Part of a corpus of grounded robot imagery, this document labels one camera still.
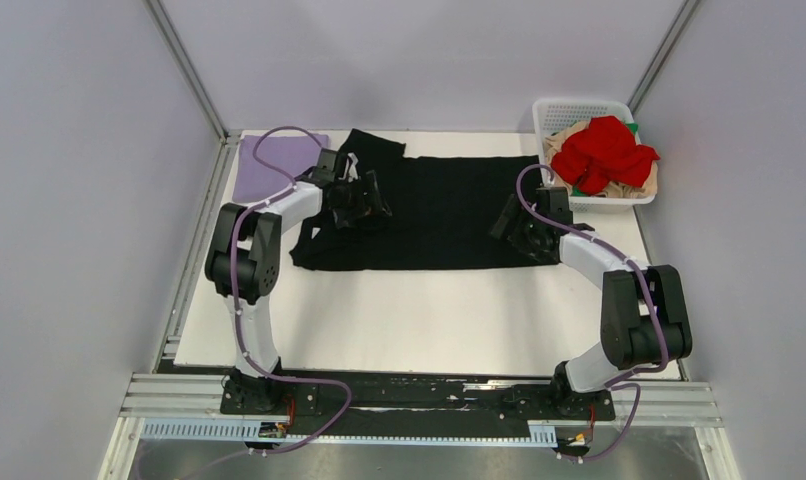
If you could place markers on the right aluminium corner post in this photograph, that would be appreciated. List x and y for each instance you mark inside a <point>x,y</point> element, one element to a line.
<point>680,23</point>

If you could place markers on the white plastic basket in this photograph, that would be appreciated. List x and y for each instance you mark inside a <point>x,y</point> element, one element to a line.
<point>604,167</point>

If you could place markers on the folded purple t shirt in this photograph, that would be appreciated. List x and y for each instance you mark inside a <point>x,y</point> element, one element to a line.
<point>293,154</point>

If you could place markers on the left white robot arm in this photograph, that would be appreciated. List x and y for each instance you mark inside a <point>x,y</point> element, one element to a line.
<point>244,258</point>

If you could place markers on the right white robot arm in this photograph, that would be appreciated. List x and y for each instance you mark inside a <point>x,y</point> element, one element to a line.
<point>644,322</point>

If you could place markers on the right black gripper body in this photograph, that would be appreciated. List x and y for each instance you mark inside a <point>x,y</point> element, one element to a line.
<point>525,234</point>

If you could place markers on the left aluminium corner post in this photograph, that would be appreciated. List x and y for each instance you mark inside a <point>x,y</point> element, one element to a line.
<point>179,53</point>

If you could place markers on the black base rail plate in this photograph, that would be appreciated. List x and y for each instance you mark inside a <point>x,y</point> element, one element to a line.
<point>398,405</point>

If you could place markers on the red t shirt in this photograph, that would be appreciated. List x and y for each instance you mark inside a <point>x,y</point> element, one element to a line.
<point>605,156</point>

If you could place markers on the beige t shirt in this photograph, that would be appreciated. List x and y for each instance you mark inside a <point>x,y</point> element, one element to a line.
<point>625,189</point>

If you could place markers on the aluminium corner post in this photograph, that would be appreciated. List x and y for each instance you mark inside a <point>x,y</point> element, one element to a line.
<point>179,53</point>
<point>680,23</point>

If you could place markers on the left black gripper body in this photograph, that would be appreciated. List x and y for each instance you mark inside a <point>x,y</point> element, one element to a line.
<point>350,205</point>

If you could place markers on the black t shirt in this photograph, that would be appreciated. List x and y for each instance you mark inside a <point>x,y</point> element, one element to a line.
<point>442,210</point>

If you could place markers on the aluminium frame rail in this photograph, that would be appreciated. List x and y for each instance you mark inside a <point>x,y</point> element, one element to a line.
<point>173,396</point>

